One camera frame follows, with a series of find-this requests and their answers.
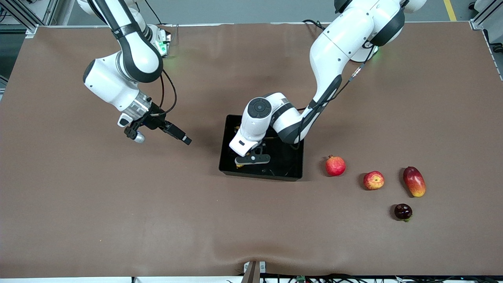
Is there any red yellow apple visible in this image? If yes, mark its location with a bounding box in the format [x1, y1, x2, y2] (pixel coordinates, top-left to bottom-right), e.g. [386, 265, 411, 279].
[363, 171, 385, 191]

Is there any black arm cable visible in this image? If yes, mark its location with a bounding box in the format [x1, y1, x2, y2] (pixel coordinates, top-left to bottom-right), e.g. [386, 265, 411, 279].
[291, 45, 376, 152]
[157, 69, 178, 117]

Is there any red pomegranate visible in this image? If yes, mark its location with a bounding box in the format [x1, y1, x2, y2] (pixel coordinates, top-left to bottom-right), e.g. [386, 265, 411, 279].
[325, 155, 347, 177]

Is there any aluminium frame post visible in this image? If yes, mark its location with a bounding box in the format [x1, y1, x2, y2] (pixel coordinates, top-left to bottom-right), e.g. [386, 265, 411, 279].
[470, 0, 503, 31]
[0, 0, 59, 38]

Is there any red yellow mango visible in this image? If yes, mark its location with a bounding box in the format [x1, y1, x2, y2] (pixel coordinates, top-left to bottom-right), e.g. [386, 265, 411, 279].
[403, 166, 426, 198]

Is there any black plastic box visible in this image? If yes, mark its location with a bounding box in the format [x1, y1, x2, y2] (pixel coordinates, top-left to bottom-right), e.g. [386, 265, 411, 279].
[218, 114, 304, 182]

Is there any black right base cable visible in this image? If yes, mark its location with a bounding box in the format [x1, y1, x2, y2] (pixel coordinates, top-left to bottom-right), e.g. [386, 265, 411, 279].
[143, 0, 165, 26]

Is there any black left base cable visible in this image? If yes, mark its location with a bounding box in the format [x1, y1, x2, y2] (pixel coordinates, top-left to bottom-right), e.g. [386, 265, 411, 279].
[302, 19, 327, 32]

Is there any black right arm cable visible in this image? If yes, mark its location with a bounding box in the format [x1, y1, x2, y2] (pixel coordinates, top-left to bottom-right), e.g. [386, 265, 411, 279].
[157, 69, 178, 117]

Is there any dark purple mangosteen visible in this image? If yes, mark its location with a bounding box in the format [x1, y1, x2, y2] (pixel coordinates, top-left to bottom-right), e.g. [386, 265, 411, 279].
[394, 203, 413, 222]

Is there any black base cable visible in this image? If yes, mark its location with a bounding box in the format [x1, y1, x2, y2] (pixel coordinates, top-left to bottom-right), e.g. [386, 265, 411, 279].
[302, 19, 327, 32]
[143, 0, 165, 26]

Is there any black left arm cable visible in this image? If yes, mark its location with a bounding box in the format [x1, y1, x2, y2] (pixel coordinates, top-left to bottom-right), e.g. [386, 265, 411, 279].
[291, 45, 376, 152]

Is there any brown table mat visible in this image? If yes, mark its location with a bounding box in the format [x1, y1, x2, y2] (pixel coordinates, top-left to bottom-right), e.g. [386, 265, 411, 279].
[0, 22, 503, 278]

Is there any yellow banana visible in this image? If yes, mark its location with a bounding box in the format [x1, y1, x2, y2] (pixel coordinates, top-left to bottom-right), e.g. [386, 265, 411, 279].
[235, 125, 246, 169]

